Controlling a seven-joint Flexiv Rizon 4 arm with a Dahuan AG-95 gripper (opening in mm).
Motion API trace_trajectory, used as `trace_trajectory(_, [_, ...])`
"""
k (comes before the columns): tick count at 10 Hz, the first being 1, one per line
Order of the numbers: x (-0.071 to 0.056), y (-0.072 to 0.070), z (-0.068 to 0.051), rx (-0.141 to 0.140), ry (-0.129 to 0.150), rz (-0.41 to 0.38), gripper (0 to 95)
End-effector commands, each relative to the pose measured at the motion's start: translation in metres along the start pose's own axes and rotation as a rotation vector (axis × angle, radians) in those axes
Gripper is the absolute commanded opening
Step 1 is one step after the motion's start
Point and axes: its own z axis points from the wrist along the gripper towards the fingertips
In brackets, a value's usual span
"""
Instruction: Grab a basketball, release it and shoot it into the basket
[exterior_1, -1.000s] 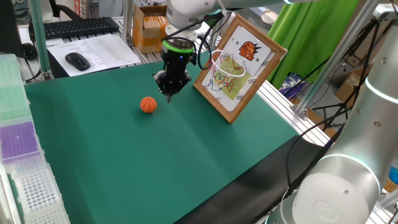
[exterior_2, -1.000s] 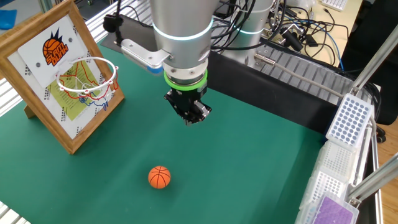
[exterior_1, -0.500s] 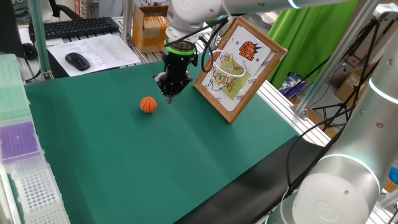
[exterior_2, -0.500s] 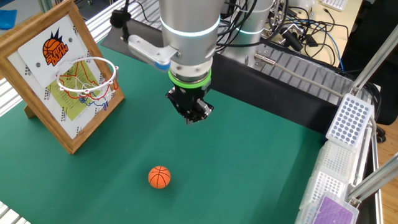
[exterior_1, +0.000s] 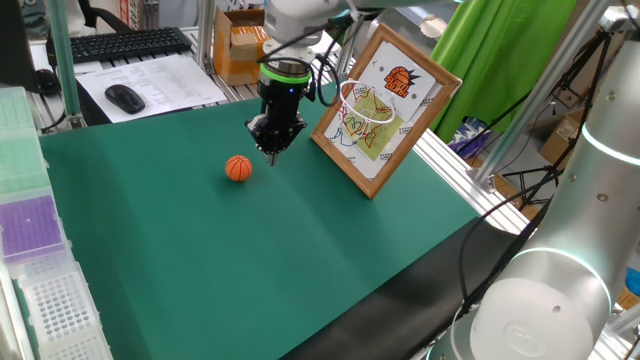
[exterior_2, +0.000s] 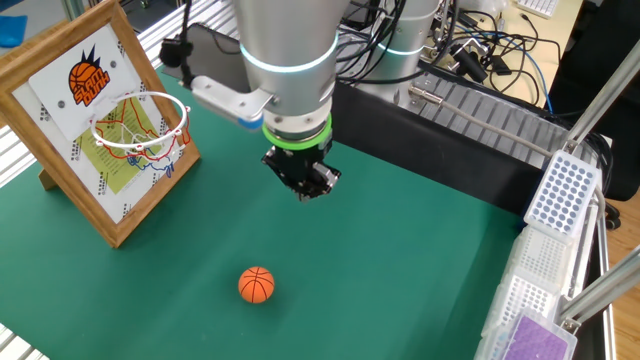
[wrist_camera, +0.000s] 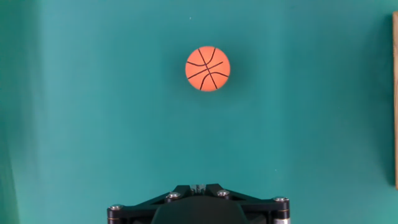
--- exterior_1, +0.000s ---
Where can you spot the black keyboard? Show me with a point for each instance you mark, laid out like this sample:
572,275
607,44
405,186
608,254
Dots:
125,44

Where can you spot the open brown cardboard box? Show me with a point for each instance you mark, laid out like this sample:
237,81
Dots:
560,140

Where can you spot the black monitor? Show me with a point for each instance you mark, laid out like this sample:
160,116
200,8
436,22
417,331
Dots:
17,45

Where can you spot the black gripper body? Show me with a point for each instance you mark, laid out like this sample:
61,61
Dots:
282,105

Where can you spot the green curtain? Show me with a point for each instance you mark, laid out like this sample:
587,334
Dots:
490,60

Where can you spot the aluminium frame post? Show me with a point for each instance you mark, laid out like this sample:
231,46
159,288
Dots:
537,100
205,35
65,65

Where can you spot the wooden picture frame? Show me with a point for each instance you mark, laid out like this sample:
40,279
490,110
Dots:
370,167

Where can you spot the blue white patterned bag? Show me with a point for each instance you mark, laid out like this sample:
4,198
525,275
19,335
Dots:
470,137

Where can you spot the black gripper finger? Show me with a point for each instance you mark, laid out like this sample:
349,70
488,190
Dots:
262,137
289,135

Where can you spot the orange mini basketball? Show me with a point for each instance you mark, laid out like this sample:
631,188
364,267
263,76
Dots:
238,168

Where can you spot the black computer mouse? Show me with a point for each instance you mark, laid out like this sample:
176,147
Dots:
125,98

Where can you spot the green table mat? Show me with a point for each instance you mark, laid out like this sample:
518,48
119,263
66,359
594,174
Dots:
200,250

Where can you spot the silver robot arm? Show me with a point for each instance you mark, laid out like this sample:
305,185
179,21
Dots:
550,280

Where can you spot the printed paper sheets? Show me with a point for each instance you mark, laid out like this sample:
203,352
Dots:
165,82

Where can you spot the black tripod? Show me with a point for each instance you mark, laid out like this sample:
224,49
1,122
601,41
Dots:
552,172

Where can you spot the taped cardboard box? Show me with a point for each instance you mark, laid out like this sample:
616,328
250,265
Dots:
235,55

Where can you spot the white mini hoop with backboard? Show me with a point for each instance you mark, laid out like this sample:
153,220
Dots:
402,105

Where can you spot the small black round object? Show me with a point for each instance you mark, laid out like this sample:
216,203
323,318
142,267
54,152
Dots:
48,82

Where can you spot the white pipette tip box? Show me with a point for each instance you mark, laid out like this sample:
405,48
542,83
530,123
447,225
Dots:
57,305
80,350

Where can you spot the purple pipette tip box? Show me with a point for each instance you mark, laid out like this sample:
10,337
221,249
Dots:
30,227

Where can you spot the green pipette tip box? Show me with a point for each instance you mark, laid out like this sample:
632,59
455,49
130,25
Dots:
20,145

